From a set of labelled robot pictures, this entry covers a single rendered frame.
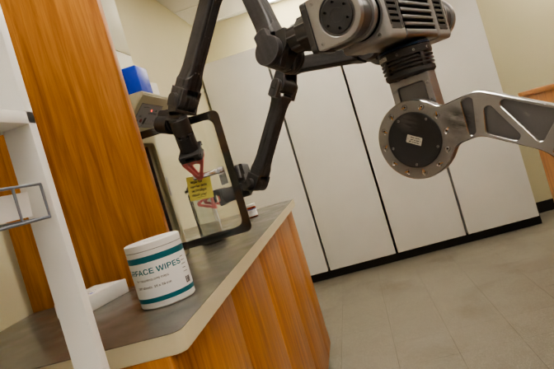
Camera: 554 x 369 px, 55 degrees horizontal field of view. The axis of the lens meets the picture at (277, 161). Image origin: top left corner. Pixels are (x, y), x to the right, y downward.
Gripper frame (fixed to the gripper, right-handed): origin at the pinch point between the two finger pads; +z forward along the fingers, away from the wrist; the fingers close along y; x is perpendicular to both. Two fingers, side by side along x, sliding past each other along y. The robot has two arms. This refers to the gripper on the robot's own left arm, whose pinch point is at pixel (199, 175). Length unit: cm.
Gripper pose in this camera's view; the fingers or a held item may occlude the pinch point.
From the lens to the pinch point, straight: 163.6
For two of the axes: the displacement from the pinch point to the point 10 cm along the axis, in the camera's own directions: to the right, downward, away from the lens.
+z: 2.7, 8.7, 4.1
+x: 9.6, -2.7, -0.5
